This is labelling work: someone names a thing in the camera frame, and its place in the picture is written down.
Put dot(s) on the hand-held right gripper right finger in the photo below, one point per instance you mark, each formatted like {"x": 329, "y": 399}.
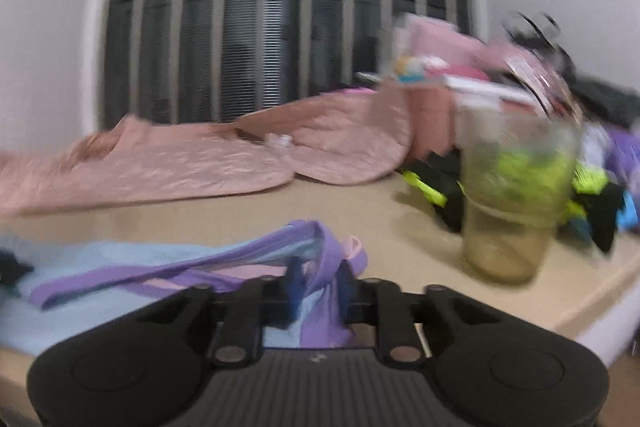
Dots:
{"x": 343, "y": 287}

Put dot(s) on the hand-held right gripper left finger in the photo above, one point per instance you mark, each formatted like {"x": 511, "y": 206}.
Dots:
{"x": 296, "y": 289}

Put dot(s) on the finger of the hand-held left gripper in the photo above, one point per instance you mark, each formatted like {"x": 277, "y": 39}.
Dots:
{"x": 12, "y": 268}

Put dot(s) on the pink purple blue garment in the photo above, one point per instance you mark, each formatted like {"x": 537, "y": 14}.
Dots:
{"x": 150, "y": 267}

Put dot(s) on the black neon green clothing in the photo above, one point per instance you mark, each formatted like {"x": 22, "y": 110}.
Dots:
{"x": 440, "y": 187}

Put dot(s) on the pink quilted jacket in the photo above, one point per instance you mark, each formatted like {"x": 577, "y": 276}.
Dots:
{"x": 200, "y": 162}

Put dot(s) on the clear plastic cup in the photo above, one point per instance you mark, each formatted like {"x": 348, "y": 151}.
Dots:
{"x": 510, "y": 207}

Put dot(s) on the white plush toy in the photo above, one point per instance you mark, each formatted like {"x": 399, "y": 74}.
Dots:
{"x": 412, "y": 69}

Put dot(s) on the metal window railing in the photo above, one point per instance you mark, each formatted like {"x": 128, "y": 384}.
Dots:
{"x": 280, "y": 17}

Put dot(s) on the purple cloth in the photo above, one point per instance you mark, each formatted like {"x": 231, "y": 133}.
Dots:
{"x": 625, "y": 154}

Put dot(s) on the dark cloth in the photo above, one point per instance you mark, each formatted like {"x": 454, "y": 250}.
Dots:
{"x": 607, "y": 99}

